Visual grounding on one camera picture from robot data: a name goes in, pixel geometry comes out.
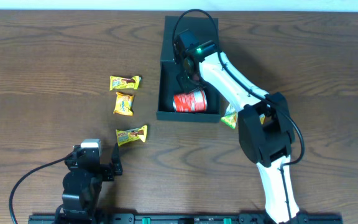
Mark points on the orange yellow biscuit packet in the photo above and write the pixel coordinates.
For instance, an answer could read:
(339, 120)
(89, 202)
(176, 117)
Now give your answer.
(123, 104)

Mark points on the green yellow snack packet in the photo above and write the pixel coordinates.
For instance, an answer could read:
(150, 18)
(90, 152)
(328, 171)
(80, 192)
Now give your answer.
(230, 116)

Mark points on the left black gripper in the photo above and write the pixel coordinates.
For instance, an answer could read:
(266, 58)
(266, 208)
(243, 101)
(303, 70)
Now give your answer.
(105, 170)

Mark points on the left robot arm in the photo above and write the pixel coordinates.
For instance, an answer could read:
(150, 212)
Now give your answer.
(83, 183)

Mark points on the black open gift box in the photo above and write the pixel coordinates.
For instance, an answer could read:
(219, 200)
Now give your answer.
(204, 31)

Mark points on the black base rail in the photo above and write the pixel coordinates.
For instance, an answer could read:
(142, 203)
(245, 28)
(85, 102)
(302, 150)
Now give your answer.
(128, 218)

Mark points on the yellow snack bag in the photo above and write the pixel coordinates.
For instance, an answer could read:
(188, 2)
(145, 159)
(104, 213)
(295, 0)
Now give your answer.
(262, 118)

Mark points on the yellow apollo wafer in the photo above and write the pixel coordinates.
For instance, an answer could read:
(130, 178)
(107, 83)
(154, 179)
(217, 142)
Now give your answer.
(130, 135)
(118, 83)

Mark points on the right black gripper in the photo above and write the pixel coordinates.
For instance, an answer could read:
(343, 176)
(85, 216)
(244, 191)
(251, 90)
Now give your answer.
(187, 78)

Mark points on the red Pringles can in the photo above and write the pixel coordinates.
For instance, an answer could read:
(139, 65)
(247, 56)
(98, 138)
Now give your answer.
(190, 102)

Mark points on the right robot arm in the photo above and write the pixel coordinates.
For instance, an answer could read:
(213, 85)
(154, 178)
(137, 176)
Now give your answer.
(266, 130)

